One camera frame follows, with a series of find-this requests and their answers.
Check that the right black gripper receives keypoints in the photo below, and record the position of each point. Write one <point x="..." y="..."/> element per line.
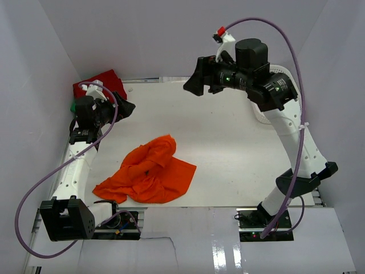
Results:
<point x="204" y="74"/>

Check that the paper strip at back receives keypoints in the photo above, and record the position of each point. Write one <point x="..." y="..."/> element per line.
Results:
<point x="173" y="79"/>

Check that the green folded t shirt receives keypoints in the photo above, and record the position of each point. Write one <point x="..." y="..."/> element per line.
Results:
<point x="73" y="105"/>

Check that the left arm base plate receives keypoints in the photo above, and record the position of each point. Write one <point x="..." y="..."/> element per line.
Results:
<point x="122" y="227"/>

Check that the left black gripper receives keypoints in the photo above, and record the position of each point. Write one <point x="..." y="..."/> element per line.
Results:
<point x="124" y="108"/>

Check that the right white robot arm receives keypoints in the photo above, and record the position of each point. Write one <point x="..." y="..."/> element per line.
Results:
<point x="276" y="97"/>

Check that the orange t shirt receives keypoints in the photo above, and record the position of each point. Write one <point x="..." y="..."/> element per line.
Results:
<point x="149" y="174"/>

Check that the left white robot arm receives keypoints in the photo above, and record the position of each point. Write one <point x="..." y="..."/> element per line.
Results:
<point x="65" y="215"/>

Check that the white paper sheet front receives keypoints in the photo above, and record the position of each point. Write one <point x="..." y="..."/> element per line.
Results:
<point x="206" y="240"/>

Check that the red folded t shirt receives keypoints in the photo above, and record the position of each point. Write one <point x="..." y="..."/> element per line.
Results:
<point x="109" y="80"/>

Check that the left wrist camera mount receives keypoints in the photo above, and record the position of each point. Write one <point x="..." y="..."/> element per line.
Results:
<point x="94" y="91"/>

